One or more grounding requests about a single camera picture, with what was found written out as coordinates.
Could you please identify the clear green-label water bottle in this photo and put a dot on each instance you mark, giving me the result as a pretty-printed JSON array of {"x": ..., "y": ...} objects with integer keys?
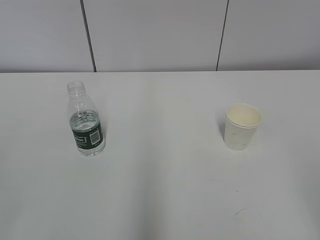
[{"x": 84, "y": 120}]

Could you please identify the white paper cup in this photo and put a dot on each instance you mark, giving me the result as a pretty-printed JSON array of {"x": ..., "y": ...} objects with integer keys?
[{"x": 241, "y": 123}]

